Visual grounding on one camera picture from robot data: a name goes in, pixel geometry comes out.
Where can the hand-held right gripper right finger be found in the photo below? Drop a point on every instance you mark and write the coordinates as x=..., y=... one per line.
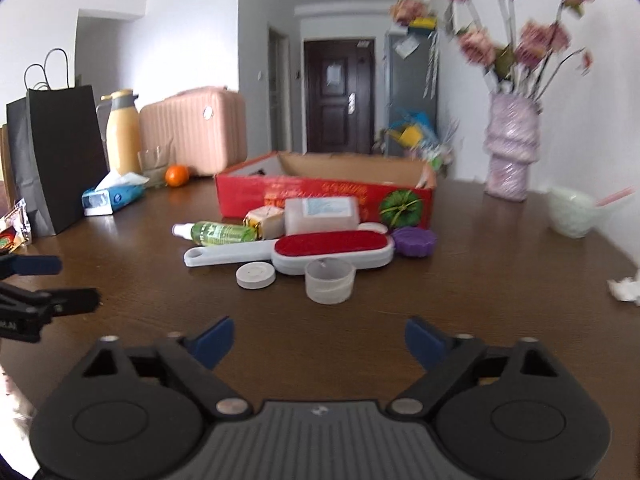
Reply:
x=425, y=342

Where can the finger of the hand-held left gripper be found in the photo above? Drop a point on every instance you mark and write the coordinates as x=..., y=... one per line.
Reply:
x=65, y=301
x=35, y=265

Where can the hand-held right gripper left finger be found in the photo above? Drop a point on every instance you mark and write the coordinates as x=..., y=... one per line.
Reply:
x=216, y=341

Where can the white round cap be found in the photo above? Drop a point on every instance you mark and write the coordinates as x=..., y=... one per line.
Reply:
x=255, y=275

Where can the purple scalloped round container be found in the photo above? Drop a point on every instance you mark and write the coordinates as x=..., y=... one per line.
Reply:
x=413, y=242

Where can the green spray bottle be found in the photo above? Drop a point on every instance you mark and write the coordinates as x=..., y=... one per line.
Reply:
x=220, y=233

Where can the red white lint brush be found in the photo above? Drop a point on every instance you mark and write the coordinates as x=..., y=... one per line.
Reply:
x=325, y=248

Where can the translucent plastic jar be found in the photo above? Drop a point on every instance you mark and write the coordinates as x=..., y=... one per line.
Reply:
x=320, y=216

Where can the red cardboard box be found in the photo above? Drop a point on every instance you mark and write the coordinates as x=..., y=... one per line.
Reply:
x=325, y=192

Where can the red snack packet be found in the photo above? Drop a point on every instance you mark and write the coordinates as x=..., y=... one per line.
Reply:
x=9, y=242

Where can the silver snack packet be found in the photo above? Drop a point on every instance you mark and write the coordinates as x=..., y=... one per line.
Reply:
x=15, y=212

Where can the brown paper bag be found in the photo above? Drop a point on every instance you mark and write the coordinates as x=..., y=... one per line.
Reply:
x=6, y=170

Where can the black paper bag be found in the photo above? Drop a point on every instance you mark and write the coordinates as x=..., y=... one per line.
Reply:
x=55, y=160

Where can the blue tissue pack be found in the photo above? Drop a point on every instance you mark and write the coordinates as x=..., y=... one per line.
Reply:
x=120, y=199

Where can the white yellow cube box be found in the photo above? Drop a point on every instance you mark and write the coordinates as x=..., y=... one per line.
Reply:
x=267, y=220

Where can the yellow thermos jug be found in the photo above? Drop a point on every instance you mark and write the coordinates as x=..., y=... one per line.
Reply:
x=123, y=135

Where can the clear glass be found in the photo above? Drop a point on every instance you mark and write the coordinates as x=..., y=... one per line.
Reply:
x=156, y=162

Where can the orange fruit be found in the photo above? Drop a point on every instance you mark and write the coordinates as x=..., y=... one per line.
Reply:
x=177, y=176

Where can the pale green bowl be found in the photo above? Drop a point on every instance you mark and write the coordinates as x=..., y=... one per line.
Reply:
x=570, y=212

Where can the crumpled white tissue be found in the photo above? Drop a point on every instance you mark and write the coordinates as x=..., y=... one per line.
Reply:
x=625, y=290

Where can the holder of colourful craft supplies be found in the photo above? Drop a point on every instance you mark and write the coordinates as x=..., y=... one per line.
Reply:
x=415, y=135

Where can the cream coloured appliance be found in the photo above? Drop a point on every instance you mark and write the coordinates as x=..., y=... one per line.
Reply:
x=195, y=130

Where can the lilac textured vase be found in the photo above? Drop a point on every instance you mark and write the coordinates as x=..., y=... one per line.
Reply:
x=510, y=150

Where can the pink spoon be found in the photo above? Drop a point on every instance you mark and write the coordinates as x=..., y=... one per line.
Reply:
x=615, y=196

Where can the dark wooden door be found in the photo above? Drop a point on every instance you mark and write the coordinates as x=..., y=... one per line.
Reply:
x=320, y=120

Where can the grey refrigerator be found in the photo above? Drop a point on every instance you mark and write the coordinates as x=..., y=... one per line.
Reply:
x=410, y=85

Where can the bunch of dried pink roses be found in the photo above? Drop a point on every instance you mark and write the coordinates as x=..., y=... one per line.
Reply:
x=540, y=40

